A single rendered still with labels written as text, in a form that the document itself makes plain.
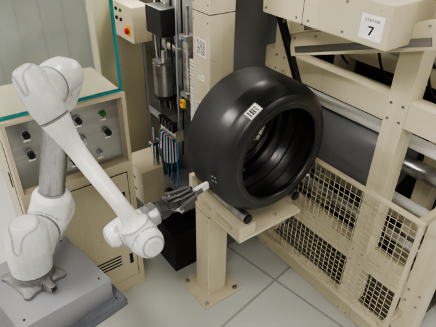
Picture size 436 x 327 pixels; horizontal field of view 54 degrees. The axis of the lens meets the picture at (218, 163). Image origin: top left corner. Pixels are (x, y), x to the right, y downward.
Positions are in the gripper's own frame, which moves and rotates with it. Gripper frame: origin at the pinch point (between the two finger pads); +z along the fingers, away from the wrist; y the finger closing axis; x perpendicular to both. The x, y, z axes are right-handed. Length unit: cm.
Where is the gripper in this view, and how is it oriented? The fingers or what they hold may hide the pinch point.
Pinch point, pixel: (200, 188)
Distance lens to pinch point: 172.0
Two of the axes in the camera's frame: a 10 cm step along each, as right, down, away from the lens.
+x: 0.9, 7.8, 6.2
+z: 8.0, -4.2, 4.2
